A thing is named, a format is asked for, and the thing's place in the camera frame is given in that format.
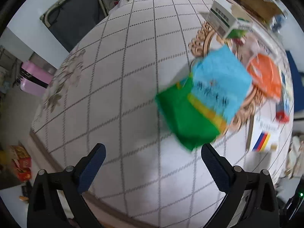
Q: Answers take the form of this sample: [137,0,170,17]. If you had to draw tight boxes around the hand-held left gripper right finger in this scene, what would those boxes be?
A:
[201,143,280,228]

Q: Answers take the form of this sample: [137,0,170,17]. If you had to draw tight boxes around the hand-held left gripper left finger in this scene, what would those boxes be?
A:
[27,143,106,228]

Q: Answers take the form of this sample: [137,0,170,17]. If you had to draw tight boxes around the white box with script print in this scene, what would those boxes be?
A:
[246,114,279,152]

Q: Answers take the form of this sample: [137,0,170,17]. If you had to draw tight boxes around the blue and green box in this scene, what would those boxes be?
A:
[155,45,253,151]

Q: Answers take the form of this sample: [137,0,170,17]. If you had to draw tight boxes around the pink and white box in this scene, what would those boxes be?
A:
[237,33,276,62]

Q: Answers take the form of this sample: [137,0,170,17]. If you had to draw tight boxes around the white box with green label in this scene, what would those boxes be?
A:
[201,0,253,40]

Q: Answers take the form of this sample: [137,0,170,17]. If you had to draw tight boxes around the beige cloth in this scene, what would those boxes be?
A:
[285,135,304,178]

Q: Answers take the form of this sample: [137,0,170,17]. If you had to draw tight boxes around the red snack bags on floor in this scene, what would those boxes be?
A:
[9,145,32,181]

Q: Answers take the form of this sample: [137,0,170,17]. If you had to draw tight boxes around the red and blue small packet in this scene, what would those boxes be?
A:
[275,85,291,123]

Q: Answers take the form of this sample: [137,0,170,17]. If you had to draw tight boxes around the patterned tablecloth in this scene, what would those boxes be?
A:
[30,0,295,228]

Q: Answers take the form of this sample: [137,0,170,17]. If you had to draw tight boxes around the orange packet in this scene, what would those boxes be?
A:
[246,53,283,100]

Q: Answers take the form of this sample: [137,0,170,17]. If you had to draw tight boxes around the pink suitcase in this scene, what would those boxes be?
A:
[20,60,54,98]

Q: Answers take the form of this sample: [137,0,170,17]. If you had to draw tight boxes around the blue cushioned chair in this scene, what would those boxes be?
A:
[285,50,301,121]

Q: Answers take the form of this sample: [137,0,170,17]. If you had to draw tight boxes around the dark folding table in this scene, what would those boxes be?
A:
[39,0,110,53]

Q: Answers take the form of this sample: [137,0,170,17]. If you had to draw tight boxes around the cardboard box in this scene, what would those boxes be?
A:
[239,0,285,22]

